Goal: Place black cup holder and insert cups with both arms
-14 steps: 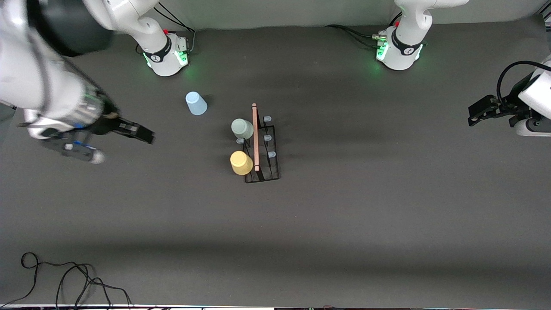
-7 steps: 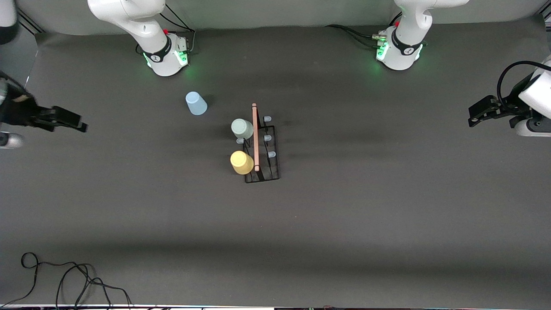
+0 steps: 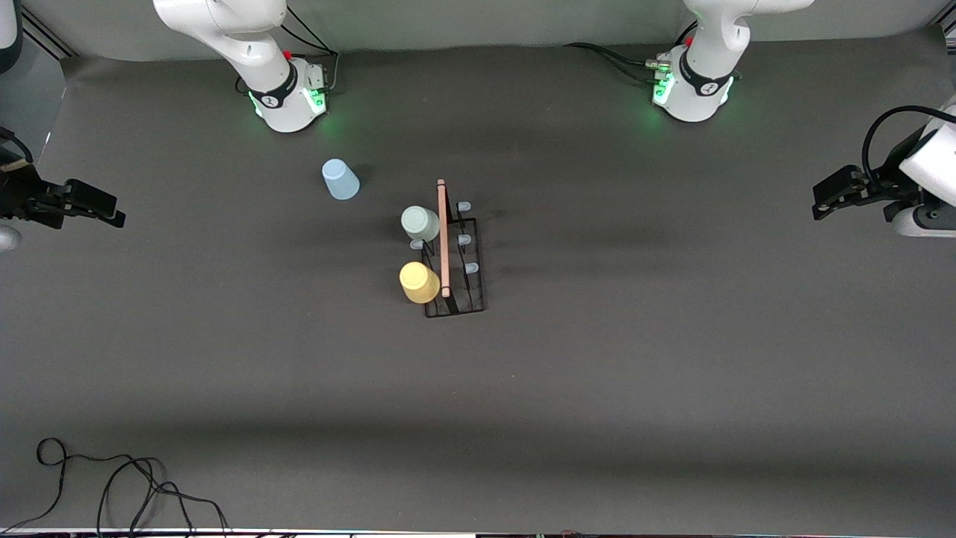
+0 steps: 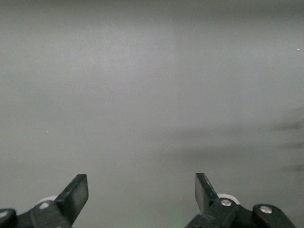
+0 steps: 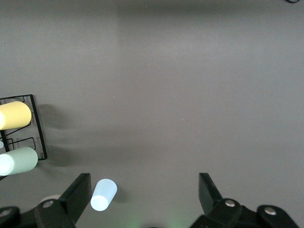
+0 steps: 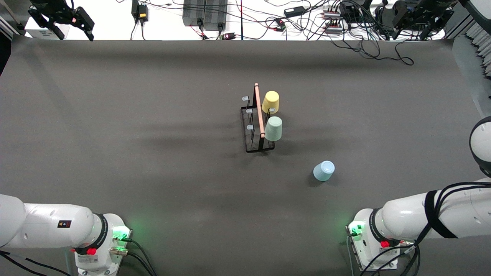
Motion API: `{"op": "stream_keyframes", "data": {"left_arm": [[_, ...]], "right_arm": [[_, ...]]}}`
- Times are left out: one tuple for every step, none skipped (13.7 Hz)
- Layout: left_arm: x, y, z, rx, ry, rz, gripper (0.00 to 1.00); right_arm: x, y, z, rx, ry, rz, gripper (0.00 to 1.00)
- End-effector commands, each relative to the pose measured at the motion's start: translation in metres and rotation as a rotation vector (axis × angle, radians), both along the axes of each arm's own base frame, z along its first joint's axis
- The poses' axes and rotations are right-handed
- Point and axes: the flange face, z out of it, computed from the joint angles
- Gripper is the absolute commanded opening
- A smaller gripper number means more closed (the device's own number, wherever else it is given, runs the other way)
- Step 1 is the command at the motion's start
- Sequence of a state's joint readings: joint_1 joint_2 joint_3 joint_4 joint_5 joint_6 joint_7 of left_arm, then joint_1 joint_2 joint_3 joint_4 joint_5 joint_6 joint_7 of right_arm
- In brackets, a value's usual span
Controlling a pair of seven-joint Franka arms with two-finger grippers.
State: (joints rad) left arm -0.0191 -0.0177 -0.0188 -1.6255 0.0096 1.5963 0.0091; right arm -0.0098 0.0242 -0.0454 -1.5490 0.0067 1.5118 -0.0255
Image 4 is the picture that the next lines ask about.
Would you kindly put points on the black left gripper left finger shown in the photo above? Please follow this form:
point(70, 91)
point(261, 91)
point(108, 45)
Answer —
point(73, 197)

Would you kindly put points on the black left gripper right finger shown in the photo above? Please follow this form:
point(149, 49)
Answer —
point(204, 197)

